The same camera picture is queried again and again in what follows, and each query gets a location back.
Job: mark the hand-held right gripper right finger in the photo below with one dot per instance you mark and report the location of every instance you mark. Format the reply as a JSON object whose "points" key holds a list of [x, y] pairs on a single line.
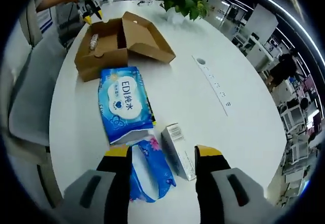
{"points": [[228, 198]]}

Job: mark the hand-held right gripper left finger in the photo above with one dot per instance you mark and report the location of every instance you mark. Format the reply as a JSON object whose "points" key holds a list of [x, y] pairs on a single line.
{"points": [[101, 198]]}

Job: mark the white spray bottle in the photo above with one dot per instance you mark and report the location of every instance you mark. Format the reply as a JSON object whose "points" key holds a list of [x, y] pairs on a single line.
{"points": [[94, 41]]}

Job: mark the blue floral tissue pack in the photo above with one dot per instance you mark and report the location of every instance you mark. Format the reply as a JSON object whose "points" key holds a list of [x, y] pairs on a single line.
{"points": [[152, 173]]}

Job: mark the brown cardboard shoe box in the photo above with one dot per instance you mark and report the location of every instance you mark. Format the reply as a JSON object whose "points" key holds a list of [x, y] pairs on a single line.
{"points": [[149, 46]]}

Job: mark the small silver carton box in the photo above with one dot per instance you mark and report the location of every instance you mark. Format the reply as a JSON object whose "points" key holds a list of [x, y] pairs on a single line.
{"points": [[177, 153]]}

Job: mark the blue wet wipes soft packet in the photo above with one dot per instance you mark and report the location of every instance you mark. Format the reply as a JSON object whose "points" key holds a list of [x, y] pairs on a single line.
{"points": [[122, 99]]}

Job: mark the small black white device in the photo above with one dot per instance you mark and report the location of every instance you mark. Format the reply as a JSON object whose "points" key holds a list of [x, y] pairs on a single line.
{"points": [[144, 3]]}

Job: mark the person's white shirt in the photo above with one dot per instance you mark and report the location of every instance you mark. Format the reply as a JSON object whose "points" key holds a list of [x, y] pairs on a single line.
{"points": [[34, 28]]}

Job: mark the row of white office chairs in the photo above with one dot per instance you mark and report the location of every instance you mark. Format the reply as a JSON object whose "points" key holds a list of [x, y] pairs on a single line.
{"points": [[297, 137]]}

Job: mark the grey mesh office chair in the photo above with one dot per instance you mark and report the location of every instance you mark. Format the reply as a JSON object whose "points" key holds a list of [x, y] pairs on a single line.
{"points": [[33, 87]]}

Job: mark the white square pillar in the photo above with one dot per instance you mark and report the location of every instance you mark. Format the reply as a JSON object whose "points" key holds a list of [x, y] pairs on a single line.
{"points": [[261, 18]]}

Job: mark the blue framed wall poster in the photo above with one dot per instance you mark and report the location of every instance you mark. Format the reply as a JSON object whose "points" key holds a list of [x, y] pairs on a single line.
{"points": [[45, 18]]}

